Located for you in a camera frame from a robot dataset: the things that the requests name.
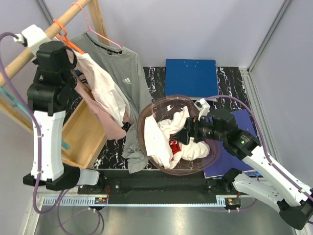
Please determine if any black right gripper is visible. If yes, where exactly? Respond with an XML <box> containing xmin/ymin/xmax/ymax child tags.
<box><xmin>172</xmin><ymin>114</ymin><xmax>226</xmax><ymax>145</ymax></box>

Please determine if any white t shirt red print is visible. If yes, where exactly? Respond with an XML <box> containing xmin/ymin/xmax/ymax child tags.
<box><xmin>144</xmin><ymin>106</ymin><xmax>210</xmax><ymax>169</ymax></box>

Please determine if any orange plastic hanger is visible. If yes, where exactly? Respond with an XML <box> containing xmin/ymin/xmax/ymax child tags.
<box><xmin>53</xmin><ymin>19</ymin><xmax>84</xmax><ymax>54</ymax></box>

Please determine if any white t shirt blue graphic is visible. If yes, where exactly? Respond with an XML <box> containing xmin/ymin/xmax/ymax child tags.
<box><xmin>74</xmin><ymin>52</ymin><xmax>130</xmax><ymax>127</ymax></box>

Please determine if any pink t shirt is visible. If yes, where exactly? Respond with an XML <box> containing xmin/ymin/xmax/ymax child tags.
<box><xmin>75</xmin><ymin>72</ymin><xmax>127</xmax><ymax>140</ymax></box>

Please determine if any teal plastic hanger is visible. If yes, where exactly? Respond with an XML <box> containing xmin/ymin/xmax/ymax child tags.
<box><xmin>0</xmin><ymin>88</ymin><xmax>70</xmax><ymax>149</ymax></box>

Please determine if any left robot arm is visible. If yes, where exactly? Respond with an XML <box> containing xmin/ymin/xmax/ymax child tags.
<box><xmin>23</xmin><ymin>41</ymin><xmax>106</xmax><ymax>194</ymax></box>

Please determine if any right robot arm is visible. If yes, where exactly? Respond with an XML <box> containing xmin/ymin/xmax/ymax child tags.
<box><xmin>172</xmin><ymin>109</ymin><xmax>313</xmax><ymax>230</ymax></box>

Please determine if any grey adidas t shirt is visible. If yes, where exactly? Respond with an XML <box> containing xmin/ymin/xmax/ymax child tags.
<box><xmin>71</xmin><ymin>33</ymin><xmax>151</xmax><ymax>174</ymax></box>

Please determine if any clear pink plastic basin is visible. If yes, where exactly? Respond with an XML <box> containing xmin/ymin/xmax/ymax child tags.
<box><xmin>137</xmin><ymin>95</ymin><xmax>222</xmax><ymax>175</ymax></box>

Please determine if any purple folder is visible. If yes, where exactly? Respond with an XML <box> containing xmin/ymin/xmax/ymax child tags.
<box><xmin>200</xmin><ymin>109</ymin><xmax>260</xmax><ymax>178</ymax></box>

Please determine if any blue folder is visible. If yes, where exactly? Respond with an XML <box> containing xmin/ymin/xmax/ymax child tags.
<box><xmin>164</xmin><ymin>59</ymin><xmax>219</xmax><ymax>99</ymax></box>

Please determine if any wooden box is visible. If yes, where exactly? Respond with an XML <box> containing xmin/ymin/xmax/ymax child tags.
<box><xmin>62</xmin><ymin>100</ymin><xmax>107</xmax><ymax>168</ymax></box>

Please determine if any wooden clothes rail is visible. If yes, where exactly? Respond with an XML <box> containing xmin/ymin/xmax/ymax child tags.
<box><xmin>0</xmin><ymin>0</ymin><xmax>91</xmax><ymax>88</ymax></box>

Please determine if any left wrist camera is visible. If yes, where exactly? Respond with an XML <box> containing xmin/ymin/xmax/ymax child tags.
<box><xmin>13</xmin><ymin>24</ymin><xmax>51</xmax><ymax>55</ymax></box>

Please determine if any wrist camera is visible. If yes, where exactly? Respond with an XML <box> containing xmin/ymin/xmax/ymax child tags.
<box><xmin>13</xmin><ymin>24</ymin><xmax>51</xmax><ymax>55</ymax></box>
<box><xmin>194</xmin><ymin>98</ymin><xmax>210</xmax><ymax>120</ymax></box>

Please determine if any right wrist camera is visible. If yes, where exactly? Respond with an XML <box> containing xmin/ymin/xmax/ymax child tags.
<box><xmin>194</xmin><ymin>98</ymin><xmax>210</xmax><ymax>120</ymax></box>

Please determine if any pink wire hanger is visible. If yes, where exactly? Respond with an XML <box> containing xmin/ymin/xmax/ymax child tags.
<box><xmin>72</xmin><ymin>0</ymin><xmax>122</xmax><ymax>50</ymax></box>

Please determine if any wooden rack frame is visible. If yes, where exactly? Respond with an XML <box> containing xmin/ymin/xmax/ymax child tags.
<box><xmin>0</xmin><ymin>0</ymin><xmax>106</xmax><ymax>134</ymax></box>

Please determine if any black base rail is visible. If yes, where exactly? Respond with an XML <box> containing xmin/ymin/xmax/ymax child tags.
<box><xmin>77</xmin><ymin>169</ymin><xmax>238</xmax><ymax>206</ymax></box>

